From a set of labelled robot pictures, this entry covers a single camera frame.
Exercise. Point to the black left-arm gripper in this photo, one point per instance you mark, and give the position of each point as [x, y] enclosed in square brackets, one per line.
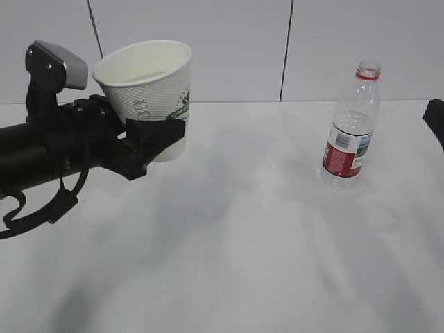
[84, 134]

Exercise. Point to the clear water bottle red label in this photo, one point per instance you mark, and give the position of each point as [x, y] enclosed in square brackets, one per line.
[353, 123]

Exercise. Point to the white paper cup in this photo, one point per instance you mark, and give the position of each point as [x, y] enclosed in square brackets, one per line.
[147, 81]

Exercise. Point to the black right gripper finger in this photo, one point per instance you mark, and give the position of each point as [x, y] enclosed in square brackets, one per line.
[434, 118]

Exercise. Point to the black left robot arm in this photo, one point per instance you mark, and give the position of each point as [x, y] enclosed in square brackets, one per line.
[25, 162]

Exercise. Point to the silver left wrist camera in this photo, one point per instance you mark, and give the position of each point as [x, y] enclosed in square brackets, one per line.
[52, 68]

